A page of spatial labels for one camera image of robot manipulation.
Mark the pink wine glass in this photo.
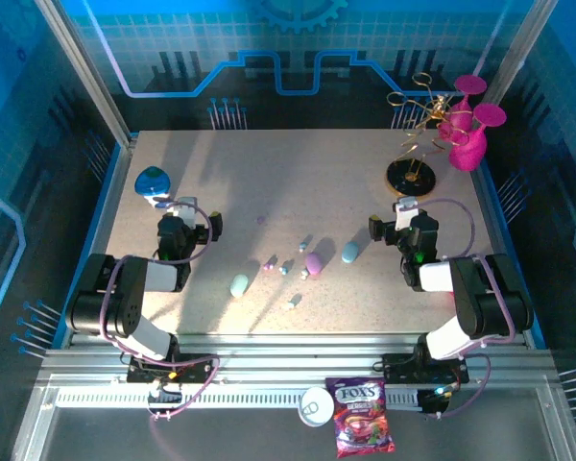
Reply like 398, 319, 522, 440
448, 103, 508, 173
436, 74, 489, 145

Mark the aluminium base frame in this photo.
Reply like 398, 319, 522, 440
9, 330, 576, 461

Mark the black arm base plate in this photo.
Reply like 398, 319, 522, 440
381, 352, 470, 385
126, 352, 218, 385

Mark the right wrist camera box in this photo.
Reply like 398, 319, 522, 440
394, 199, 421, 231

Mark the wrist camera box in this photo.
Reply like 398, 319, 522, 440
394, 199, 421, 231
172, 196, 201, 227

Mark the blue white globe figurine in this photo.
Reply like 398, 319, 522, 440
133, 165, 173, 210

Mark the black electronics board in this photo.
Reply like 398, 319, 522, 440
418, 383, 458, 418

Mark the aluminium frame post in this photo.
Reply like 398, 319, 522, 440
479, 0, 561, 105
33, 0, 132, 148

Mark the purple Fox's candy bag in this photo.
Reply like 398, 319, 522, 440
324, 376, 396, 459

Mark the white pull-tab can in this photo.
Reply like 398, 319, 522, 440
298, 386, 336, 427

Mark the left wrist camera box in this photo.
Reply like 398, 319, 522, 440
172, 196, 201, 227

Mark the gold wire glass rack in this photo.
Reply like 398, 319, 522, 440
383, 71, 455, 198

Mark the white slotted cable duct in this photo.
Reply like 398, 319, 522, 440
55, 388, 423, 410

